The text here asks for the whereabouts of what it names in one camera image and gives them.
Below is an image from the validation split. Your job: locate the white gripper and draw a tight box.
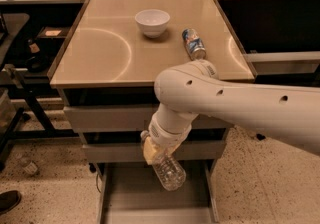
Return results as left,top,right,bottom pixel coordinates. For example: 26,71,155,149
143,115,192,165

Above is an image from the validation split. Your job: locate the clear plastic water bottle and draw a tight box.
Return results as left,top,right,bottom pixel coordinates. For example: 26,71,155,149
140,131,186,191

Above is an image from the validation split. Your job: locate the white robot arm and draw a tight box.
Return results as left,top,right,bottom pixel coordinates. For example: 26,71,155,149
143,60,320,165

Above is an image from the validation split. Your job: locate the grey open bottom drawer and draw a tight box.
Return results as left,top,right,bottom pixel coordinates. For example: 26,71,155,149
97,161,219,224

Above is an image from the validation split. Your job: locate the grey middle drawer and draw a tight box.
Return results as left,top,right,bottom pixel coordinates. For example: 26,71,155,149
83,141,226,163

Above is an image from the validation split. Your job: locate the grey top drawer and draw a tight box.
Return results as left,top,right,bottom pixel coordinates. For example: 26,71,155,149
63,101,234,133

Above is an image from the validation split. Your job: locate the grey drawer cabinet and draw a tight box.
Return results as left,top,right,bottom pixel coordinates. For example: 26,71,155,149
47,0,258,224

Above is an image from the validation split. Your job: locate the small bottle on floor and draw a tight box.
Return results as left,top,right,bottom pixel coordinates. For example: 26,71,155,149
16,154,39,176

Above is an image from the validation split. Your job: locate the blue soda can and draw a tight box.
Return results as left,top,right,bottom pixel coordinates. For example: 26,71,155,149
182,28,206,60

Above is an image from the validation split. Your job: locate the white ceramic bowl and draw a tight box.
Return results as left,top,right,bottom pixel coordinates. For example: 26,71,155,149
135,9,170,38

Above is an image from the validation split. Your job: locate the dark shoe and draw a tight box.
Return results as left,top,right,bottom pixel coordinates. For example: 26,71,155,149
0,190,22,214

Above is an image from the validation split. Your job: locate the black metal table frame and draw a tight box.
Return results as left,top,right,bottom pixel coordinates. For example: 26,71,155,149
245,51,320,141

